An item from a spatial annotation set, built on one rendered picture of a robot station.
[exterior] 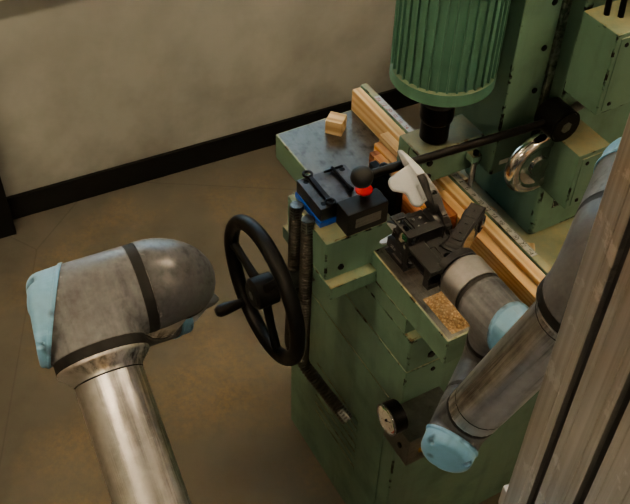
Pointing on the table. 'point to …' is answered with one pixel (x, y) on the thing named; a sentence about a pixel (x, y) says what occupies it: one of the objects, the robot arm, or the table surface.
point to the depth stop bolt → (473, 163)
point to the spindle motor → (447, 49)
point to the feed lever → (557, 129)
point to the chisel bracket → (411, 142)
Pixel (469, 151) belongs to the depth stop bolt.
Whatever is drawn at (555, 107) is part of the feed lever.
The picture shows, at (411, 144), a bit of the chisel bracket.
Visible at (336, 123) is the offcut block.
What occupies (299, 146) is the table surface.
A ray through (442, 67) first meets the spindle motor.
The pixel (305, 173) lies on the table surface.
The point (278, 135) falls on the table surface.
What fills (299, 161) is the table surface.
